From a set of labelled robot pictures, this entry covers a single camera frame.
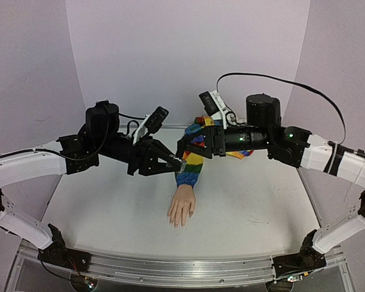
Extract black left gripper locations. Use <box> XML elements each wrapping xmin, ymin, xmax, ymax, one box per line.
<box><xmin>97</xmin><ymin>134</ymin><xmax>184</xmax><ymax>176</ymax></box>

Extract nail polish bottle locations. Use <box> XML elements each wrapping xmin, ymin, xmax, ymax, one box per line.
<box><xmin>176</xmin><ymin>158</ymin><xmax>187</xmax><ymax>173</ymax></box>

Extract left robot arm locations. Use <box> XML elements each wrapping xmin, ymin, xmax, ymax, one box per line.
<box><xmin>0</xmin><ymin>100</ymin><xmax>186</xmax><ymax>266</ymax></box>

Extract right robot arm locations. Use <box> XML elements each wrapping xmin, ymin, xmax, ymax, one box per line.
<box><xmin>176</xmin><ymin>91</ymin><xmax>365</xmax><ymax>254</ymax></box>

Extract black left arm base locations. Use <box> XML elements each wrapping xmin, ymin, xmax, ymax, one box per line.
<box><xmin>38</xmin><ymin>223</ymin><xmax>91</xmax><ymax>272</ymax></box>

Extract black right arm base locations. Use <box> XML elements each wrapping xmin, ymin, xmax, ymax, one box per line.
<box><xmin>272</xmin><ymin>229</ymin><xmax>327</xmax><ymax>279</ymax></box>

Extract mannequin hand with clear nails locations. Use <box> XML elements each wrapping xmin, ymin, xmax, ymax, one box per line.
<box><xmin>167</xmin><ymin>184</ymin><xmax>196</xmax><ymax>230</ymax></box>

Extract rainbow striped jacket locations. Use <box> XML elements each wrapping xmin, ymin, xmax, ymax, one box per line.
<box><xmin>175</xmin><ymin>116</ymin><xmax>254</xmax><ymax>188</ymax></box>

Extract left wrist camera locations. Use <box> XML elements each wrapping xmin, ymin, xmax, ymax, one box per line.
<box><xmin>133</xmin><ymin>106</ymin><xmax>169</xmax><ymax>145</ymax></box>

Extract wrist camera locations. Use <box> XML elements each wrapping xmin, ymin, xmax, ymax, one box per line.
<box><xmin>133</xmin><ymin>106</ymin><xmax>169</xmax><ymax>145</ymax></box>
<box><xmin>198</xmin><ymin>90</ymin><xmax>240</xmax><ymax>129</ymax></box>

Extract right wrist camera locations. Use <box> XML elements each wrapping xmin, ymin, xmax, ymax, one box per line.
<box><xmin>198</xmin><ymin>90</ymin><xmax>240</xmax><ymax>129</ymax></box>

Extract aluminium front rail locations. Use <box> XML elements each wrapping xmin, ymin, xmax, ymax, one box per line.
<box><xmin>18</xmin><ymin>243</ymin><xmax>347</xmax><ymax>288</ymax></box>

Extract black right camera cable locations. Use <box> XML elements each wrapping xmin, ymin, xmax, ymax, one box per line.
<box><xmin>215</xmin><ymin>72</ymin><xmax>348</xmax><ymax>144</ymax></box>

